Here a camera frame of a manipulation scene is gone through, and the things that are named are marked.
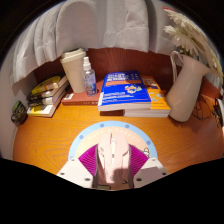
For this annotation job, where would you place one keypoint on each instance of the blue-covered book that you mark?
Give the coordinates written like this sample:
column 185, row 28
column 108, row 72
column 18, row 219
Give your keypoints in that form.
column 125, row 88

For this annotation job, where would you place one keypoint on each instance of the cream tumbler with lid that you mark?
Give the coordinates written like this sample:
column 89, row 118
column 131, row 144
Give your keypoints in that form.
column 75, row 71

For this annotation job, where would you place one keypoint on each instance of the yellow-covered book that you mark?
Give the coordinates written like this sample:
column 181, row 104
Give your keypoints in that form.
column 46, row 85

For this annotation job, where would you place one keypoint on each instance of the yellow-spined white book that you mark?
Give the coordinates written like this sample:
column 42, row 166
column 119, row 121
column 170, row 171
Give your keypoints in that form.
column 41, row 110

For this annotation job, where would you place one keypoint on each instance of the pink computer mouse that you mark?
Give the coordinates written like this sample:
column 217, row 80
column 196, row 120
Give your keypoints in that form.
column 113, row 156

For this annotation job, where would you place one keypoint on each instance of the white flower bouquet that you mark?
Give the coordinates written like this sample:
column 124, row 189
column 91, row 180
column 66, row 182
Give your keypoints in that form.
column 190, row 33

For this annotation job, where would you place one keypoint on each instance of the black-covered book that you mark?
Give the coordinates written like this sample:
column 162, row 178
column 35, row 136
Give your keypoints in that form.
column 43, row 95
column 43, row 101

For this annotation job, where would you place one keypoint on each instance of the orange-covered book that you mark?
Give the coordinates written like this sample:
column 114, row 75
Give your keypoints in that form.
column 158, row 101

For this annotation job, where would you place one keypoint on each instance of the red-brown book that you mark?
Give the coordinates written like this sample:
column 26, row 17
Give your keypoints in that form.
column 78, row 98

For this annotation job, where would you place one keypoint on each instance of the round cartoon-print mouse pad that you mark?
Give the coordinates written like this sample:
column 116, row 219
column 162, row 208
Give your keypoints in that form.
column 86, row 138

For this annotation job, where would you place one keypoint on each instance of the clear spray bottle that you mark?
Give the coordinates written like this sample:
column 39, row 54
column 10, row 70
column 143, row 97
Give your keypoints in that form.
column 89, row 80

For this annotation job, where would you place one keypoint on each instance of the dark mug with green rim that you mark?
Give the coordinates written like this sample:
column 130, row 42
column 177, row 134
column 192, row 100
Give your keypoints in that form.
column 19, row 115

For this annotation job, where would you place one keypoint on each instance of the cream ceramic vase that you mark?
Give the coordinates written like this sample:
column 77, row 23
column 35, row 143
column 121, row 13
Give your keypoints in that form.
column 186, row 90

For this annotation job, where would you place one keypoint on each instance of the white pleated curtain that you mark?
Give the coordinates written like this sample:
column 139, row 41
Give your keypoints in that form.
column 100, row 23

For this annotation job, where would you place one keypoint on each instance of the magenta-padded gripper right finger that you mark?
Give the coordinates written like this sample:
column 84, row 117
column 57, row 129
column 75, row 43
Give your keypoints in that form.
column 151, row 170

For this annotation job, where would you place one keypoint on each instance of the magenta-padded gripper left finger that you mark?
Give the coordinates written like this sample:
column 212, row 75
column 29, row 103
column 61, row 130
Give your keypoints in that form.
column 75, row 171

